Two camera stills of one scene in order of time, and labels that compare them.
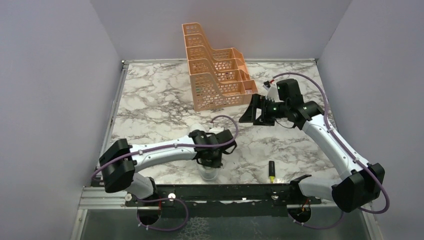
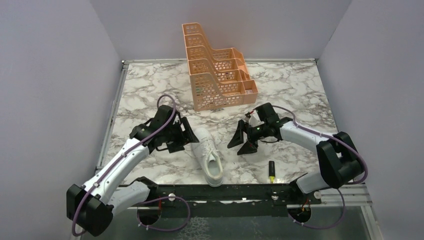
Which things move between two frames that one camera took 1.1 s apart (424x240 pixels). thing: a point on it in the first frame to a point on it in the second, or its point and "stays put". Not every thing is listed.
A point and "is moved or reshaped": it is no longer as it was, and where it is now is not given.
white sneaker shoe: [207, 173] is moved or reshaped
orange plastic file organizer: [220, 79] stays put
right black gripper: [257, 101] to [248, 147]
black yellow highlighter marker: [272, 173] stays put
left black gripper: [216, 163] to [187, 136]
